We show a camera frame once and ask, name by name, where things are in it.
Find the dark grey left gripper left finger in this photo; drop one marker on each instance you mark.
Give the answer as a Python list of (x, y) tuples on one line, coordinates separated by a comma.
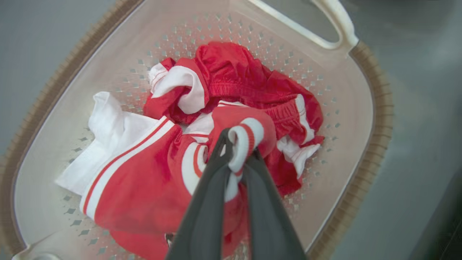
[(207, 213)]

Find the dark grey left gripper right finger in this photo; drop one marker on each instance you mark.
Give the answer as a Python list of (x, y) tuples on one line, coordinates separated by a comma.
[(269, 224)]

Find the beige perforated plastic laundry basket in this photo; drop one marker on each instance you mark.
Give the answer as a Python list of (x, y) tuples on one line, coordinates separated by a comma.
[(108, 54)]

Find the red shorts with white trim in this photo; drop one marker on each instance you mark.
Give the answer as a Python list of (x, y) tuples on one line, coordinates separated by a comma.
[(231, 68)]

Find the red white striped jersey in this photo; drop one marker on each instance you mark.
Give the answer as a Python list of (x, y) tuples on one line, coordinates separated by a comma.
[(144, 187)]

